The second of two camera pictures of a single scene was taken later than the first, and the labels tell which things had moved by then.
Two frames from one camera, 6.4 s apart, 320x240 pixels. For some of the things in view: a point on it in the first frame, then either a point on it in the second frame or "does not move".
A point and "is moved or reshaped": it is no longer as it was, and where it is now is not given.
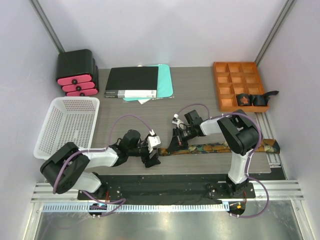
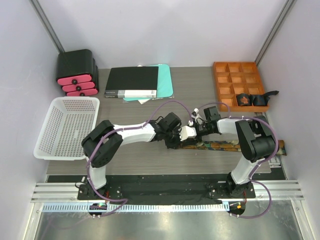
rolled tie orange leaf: (243, 99) does not move
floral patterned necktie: (268, 146) is moved or reshaped
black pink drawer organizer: (77, 73) does not move
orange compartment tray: (235, 78) does not move
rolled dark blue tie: (261, 99) does not move
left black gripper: (149, 161) -> (177, 142)
